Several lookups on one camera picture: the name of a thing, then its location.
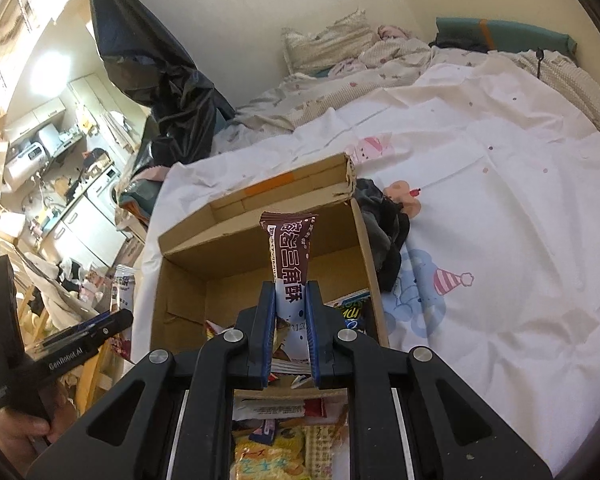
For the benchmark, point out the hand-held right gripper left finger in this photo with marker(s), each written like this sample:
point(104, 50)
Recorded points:
point(267, 335)

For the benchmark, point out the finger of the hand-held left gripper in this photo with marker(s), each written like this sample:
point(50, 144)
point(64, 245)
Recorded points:
point(111, 325)

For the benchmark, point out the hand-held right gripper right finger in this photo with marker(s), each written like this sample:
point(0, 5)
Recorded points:
point(313, 335)

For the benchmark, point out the cardboard box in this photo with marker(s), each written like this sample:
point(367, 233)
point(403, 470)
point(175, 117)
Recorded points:
point(215, 285)

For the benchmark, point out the dark blue snack packet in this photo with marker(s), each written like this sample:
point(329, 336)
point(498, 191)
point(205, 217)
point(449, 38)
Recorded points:
point(290, 260)

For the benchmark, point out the person's left hand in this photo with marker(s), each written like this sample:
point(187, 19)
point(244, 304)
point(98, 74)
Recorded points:
point(22, 425)

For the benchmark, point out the white drink can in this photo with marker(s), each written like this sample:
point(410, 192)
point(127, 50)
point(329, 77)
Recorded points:
point(124, 295)

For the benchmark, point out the blue cookie packet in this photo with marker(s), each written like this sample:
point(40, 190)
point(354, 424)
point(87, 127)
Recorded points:
point(352, 312)

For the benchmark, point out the red and white snack packet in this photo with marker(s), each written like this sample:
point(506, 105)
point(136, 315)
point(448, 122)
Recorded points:
point(219, 330)

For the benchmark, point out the white flat snack packet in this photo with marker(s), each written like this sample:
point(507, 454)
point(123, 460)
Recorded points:
point(267, 407)

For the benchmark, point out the white kitchen base cabinets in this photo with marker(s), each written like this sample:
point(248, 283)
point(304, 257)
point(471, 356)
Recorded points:
point(77, 232)

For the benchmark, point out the yellow chips packet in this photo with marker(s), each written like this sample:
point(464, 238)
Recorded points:
point(267, 460)

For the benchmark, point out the dark grey cloth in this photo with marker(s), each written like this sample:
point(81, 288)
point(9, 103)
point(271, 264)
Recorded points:
point(385, 230)

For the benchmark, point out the pile of folded clothes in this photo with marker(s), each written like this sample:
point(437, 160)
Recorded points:
point(140, 195)

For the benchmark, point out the white washing machine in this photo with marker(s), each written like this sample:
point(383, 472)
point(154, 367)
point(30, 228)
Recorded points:
point(102, 190)

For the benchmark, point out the white water heater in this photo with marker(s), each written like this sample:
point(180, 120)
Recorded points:
point(22, 172)

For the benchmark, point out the floral crumpled duvet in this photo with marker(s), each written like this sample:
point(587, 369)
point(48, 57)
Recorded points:
point(330, 90)

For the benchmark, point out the black plastic bag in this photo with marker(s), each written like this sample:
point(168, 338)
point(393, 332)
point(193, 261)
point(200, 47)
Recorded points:
point(145, 70)

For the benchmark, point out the beige dotted pillow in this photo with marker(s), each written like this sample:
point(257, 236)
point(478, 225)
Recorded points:
point(325, 42)

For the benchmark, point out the pink cloth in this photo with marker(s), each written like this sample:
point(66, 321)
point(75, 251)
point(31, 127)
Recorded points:
point(392, 32)

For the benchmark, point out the green rolled mat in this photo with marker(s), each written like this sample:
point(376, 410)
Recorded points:
point(510, 32)

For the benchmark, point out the beige knit blanket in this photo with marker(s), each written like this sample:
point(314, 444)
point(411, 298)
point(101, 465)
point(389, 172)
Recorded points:
point(575, 85)

